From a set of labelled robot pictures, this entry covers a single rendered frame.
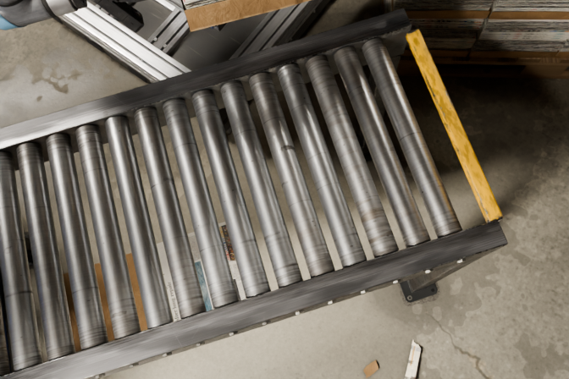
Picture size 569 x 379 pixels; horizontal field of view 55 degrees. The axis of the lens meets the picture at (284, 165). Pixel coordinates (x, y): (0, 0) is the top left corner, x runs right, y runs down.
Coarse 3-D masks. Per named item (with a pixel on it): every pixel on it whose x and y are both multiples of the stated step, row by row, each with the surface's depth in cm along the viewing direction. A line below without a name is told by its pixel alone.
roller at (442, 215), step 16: (368, 48) 118; (384, 48) 117; (368, 64) 118; (384, 64) 115; (384, 80) 115; (384, 96) 114; (400, 96) 113; (400, 112) 112; (400, 128) 111; (416, 128) 111; (400, 144) 112; (416, 144) 109; (416, 160) 109; (432, 160) 109; (416, 176) 109; (432, 176) 107; (432, 192) 106; (432, 208) 106; (448, 208) 105; (432, 224) 107; (448, 224) 104
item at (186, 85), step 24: (360, 24) 119; (384, 24) 119; (408, 24) 118; (288, 48) 118; (312, 48) 118; (336, 48) 117; (360, 48) 120; (192, 72) 118; (216, 72) 117; (240, 72) 117; (264, 72) 118; (336, 72) 128; (120, 96) 117; (144, 96) 116; (168, 96) 116; (216, 96) 121; (48, 120) 116; (72, 120) 116; (96, 120) 115; (0, 144) 115; (72, 144) 122
